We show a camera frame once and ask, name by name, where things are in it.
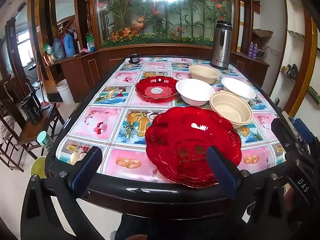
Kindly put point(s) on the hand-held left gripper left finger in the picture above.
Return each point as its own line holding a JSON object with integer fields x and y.
{"x": 86, "y": 167}

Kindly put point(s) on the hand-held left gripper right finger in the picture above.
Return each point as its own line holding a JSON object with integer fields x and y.
{"x": 221, "y": 172}

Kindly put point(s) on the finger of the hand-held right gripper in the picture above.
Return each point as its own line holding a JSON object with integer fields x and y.
{"x": 303, "y": 131}
{"x": 285, "y": 137}

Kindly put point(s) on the large red plate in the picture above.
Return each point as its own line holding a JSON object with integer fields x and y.
{"x": 180, "y": 135}

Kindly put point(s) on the white bowl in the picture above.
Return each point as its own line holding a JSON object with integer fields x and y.
{"x": 195, "y": 90}
{"x": 237, "y": 86}

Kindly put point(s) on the small red plate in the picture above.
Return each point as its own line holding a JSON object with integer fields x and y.
{"x": 150, "y": 87}

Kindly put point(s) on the person's left hand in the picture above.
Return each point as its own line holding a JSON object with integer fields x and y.
{"x": 131, "y": 237}

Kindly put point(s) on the white round green-topped container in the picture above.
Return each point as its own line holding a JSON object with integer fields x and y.
{"x": 38, "y": 167}

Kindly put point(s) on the bottle with mint green lid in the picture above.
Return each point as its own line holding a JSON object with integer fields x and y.
{"x": 45, "y": 140}

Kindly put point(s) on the wooden side table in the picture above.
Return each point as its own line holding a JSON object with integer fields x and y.
{"x": 37, "y": 130}

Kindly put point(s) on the black framed table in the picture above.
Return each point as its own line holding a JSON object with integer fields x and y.
{"x": 150, "y": 200}

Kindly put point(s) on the white bucket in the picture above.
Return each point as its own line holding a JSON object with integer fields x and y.
{"x": 65, "y": 92}

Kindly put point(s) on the black kettle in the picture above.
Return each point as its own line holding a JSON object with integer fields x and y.
{"x": 31, "y": 110}

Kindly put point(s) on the wooden chair with striped cushion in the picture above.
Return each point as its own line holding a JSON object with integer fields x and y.
{"x": 6, "y": 127}

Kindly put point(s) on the brown cardboard box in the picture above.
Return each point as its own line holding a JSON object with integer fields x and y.
{"x": 262, "y": 36}

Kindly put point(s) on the stainless steel thermos jug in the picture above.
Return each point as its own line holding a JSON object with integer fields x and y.
{"x": 221, "y": 50}

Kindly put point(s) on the small black jar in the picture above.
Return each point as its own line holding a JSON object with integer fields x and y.
{"x": 134, "y": 58}

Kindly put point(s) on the grey thermos jug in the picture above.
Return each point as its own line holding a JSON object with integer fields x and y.
{"x": 58, "y": 50}

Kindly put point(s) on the blue thermos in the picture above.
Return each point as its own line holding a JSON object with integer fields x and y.
{"x": 69, "y": 45}

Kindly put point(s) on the white and green bag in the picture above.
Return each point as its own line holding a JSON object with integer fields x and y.
{"x": 90, "y": 43}

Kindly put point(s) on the green packet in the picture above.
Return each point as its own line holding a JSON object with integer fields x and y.
{"x": 47, "y": 48}

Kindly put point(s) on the glass panel with artificial flowers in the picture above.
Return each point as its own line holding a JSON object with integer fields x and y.
{"x": 162, "y": 17}

